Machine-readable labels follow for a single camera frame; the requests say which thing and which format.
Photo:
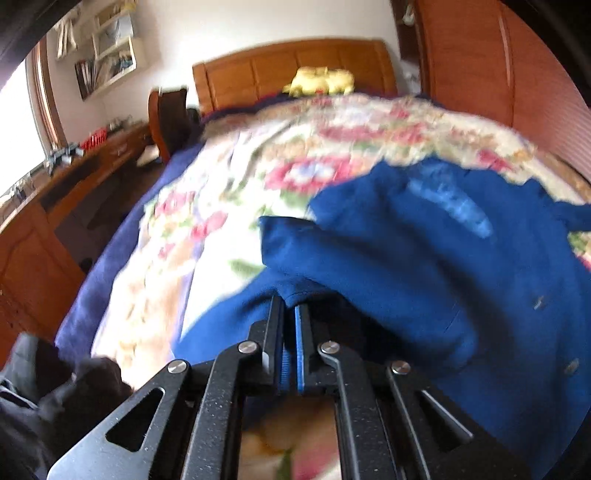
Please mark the tied beige curtain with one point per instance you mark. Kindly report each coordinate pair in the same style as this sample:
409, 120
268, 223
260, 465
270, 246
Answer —
66, 35

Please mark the wooden desk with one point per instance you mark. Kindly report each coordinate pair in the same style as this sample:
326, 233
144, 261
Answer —
39, 276

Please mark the white wall shelf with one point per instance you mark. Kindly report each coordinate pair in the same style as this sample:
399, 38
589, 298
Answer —
110, 50

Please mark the black garment pile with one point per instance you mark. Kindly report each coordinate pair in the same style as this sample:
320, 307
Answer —
47, 406

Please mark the wooden louvered wardrobe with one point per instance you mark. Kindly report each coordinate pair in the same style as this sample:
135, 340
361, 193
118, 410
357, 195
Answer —
480, 57

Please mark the wooden desk chair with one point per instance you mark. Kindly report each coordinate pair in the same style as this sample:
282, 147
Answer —
173, 125

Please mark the red basket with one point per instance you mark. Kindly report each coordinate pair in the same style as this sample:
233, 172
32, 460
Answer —
95, 139

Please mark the yellow Pikachu plush toy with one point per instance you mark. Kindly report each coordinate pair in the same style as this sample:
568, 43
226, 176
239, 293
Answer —
310, 81

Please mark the window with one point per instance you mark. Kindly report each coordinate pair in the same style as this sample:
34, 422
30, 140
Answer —
23, 149

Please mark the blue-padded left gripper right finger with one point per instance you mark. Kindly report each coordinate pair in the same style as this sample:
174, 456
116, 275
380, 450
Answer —
392, 422

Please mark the black gadget on desk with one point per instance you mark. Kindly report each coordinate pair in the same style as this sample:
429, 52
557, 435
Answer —
63, 156

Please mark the wooden bed headboard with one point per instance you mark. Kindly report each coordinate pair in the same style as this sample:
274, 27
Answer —
244, 77

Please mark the floral bed blanket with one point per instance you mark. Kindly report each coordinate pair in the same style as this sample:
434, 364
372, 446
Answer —
446, 230

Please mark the blue suit jacket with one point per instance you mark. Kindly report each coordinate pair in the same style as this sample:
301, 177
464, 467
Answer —
465, 274

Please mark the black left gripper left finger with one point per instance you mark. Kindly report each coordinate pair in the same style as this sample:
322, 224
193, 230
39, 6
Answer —
185, 422

